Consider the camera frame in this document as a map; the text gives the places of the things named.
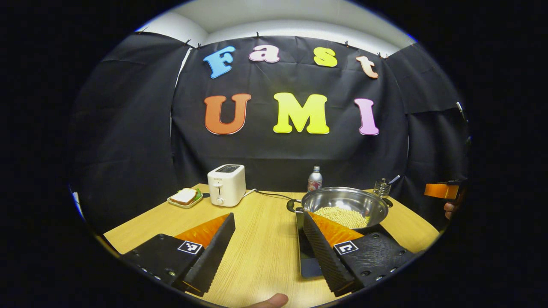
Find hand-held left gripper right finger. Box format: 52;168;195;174
302;211;416;298

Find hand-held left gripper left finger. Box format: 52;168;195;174
121;213;236;297

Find black induction cooktop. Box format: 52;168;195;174
295;208;396;279

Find steel pot with black handles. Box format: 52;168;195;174
286;187;393;231

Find heap of soybeans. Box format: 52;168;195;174
314;207;369;229

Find small cream sandwich plate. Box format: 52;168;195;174
167;190;204;209

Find sandwich with lettuce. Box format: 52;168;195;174
170;188;203;206

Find white toaster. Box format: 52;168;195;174
207;164;247;207

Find silver printed drink bottle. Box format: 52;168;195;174
307;166;323;193

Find black backdrop cloth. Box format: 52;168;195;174
71;32;471;234

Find small wire basket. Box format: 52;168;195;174
373;179;392;198

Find black power cable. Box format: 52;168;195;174
256;190;296;201

